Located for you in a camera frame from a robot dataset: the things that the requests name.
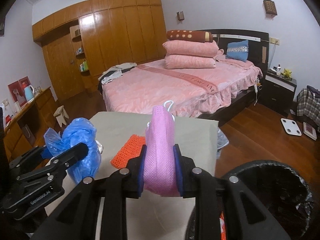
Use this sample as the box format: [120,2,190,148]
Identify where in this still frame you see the blue plastic bag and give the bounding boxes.
[43,117,102,184]

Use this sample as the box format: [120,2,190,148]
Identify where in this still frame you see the white plastic bag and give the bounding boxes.
[96,140,104,154]

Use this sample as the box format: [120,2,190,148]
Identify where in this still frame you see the pink face mask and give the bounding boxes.
[143,100,180,197]

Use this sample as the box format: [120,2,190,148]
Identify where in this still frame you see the black lined trash bin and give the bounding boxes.
[185,160,313,239]

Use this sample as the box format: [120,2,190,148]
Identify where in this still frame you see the wooden sideboard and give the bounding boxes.
[4,88,59,161]

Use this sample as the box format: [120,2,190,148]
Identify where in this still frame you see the small white wooden stool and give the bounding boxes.
[54,105,69,127]

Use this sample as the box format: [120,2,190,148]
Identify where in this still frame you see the light blue kettle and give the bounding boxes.
[24,85,34,102]

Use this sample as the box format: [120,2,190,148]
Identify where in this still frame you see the red picture box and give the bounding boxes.
[8,81,27,107]

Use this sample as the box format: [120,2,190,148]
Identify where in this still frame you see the white bathroom scale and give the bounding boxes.
[280,118,302,137]

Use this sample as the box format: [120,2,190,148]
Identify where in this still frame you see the pile of clothes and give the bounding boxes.
[98,62,137,94]

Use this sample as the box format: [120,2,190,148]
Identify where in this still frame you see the wooden wardrobe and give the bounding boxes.
[32,0,166,101]

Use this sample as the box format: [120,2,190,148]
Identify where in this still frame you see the black bedside table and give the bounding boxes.
[259,70,297,117]

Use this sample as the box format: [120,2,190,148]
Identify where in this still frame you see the pink covered bed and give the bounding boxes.
[101,55,263,118]

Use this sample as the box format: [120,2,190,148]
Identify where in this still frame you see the plaid cloth covered chair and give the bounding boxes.
[296,85,319,132]

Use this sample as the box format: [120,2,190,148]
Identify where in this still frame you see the white bottle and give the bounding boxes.
[276,64,281,76]

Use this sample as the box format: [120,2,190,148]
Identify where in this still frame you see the lower pink pillow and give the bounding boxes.
[164,55,216,69]

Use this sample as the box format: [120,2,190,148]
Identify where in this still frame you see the yellow plush toy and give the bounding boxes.
[282,68,292,80]

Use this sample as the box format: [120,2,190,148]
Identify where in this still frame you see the blue cushion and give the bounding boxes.
[226,40,249,62]

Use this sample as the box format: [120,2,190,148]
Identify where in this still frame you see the black bed headboard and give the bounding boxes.
[208,29,269,76]

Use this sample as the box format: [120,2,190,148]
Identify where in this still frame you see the brown dotted bolster pillow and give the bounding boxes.
[167,30,213,43]

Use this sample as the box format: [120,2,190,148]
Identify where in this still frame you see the wall socket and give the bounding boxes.
[269,37,280,46]

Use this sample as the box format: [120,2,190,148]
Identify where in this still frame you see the left wall lamp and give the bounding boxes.
[176,11,184,22]

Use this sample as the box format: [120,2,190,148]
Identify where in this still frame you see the wall lamp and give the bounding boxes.
[176,11,184,22]
[263,0,278,17]

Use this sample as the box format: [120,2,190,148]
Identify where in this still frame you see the right wall lamp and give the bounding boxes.
[263,0,278,17]

